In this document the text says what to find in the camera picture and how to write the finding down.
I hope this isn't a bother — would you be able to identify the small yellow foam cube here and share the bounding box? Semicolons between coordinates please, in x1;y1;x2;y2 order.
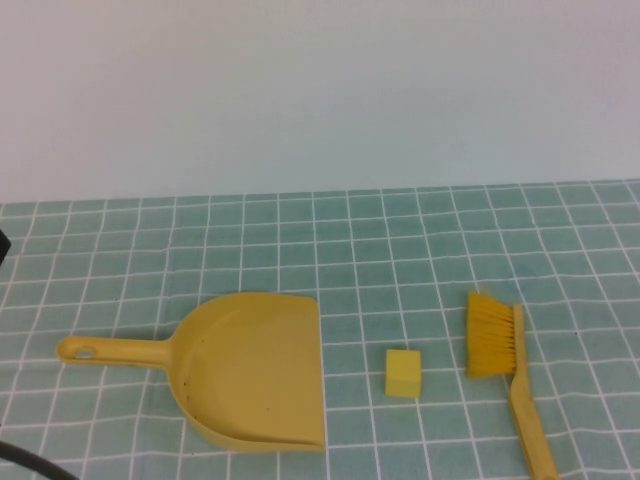
384;348;422;400

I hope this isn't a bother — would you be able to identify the yellow plastic dustpan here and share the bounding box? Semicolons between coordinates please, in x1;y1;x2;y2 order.
55;293;327;440

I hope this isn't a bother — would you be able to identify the yellow hand brush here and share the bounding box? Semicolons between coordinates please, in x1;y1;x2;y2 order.
466;284;560;480

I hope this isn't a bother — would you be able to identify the black left camera cable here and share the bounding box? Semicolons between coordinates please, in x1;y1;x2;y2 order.
0;442;76;480

